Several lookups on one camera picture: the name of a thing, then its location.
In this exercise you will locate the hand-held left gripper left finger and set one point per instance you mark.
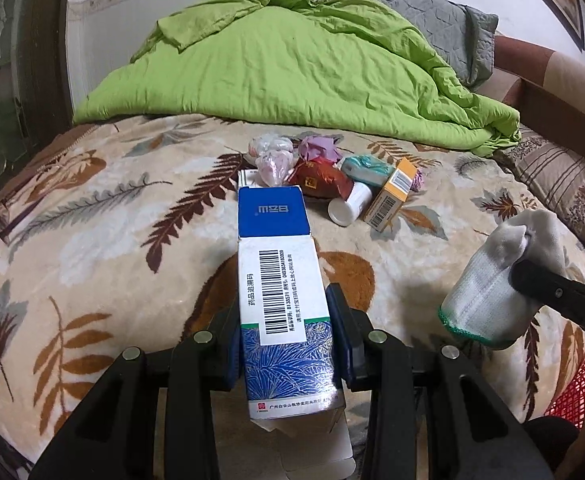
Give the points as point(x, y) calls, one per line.
point(230, 356)

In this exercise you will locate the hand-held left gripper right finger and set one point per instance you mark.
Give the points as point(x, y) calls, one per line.
point(345, 355)

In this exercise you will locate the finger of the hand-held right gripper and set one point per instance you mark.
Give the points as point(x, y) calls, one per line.
point(562, 297)

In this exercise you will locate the white work glove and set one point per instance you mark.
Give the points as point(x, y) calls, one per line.
point(492, 285)

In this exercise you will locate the blue and white medicine box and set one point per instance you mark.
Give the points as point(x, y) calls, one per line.
point(285, 280)

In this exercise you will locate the white plastic bottle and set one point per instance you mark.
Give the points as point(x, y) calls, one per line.
point(350, 205)

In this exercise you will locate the teal tissue packet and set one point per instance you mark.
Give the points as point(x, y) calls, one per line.
point(367, 167)

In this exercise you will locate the brown striped pillow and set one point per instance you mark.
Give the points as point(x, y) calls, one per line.
point(567, 190)

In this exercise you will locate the leaf print blanket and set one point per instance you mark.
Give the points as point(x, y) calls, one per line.
point(122, 240)

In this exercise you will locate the orange and white box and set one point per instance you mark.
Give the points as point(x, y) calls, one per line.
point(390, 195)

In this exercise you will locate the flat white medicine box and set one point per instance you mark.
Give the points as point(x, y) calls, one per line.
point(247, 179)

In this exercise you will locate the red-brown snack packet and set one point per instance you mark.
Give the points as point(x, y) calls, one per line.
point(320, 177)

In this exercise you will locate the small pink wrapper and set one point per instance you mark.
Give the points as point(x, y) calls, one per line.
point(417, 181)

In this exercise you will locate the clear plastic bag bundle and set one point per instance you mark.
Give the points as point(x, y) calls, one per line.
point(275, 170)

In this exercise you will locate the purple crumpled wrapper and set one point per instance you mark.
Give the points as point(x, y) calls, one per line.
point(320, 147)

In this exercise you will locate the green quilt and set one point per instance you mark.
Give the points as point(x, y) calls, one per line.
point(292, 65)

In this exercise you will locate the grey quilted pillow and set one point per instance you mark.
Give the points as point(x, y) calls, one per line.
point(437, 20)

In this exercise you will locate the brown bed frame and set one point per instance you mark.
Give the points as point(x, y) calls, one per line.
point(547, 75)

